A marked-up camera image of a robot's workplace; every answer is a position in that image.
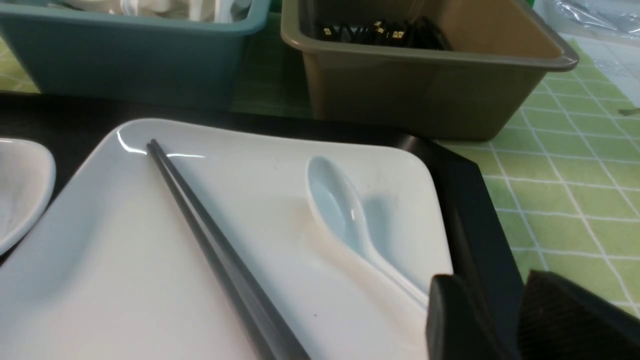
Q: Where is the white ceramic soup spoon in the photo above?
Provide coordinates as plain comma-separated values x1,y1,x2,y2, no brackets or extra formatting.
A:
305,156,429,311

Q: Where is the green checkered tablecloth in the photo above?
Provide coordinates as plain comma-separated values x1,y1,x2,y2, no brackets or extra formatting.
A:
1,40,639,316

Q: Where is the brown plastic chopstick bin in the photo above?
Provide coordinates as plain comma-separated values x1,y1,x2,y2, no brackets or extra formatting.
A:
280,0,579,141

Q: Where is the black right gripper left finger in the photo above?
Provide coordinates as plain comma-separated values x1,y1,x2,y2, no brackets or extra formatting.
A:
425,274,503,360

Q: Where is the large white square plate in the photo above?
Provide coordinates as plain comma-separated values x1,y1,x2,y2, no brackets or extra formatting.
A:
0,118,454,360

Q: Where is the dark grey chopstick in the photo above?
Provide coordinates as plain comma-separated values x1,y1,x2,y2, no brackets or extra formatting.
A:
146,141,288,360
151,139,312,360

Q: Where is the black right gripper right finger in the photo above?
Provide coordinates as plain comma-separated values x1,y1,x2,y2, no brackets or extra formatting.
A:
516,270,640,360

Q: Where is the black plastic serving tray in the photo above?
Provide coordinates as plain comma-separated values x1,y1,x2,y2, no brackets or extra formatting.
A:
0,91,524,360

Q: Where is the pile of white spoons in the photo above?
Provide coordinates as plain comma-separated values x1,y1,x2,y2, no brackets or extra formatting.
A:
45,0,253,24

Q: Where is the black chopsticks bundle in bin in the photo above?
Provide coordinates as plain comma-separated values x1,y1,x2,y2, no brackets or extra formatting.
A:
314,16,453,51

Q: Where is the clear plastic sheet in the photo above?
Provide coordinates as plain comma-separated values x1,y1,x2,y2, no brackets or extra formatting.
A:
535,0,640,43

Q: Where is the teal plastic spoon bin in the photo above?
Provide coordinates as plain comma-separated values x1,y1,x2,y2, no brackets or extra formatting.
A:
1,0,271,110

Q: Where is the small white sauce dish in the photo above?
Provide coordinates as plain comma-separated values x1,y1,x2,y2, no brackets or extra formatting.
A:
0,137,57,255

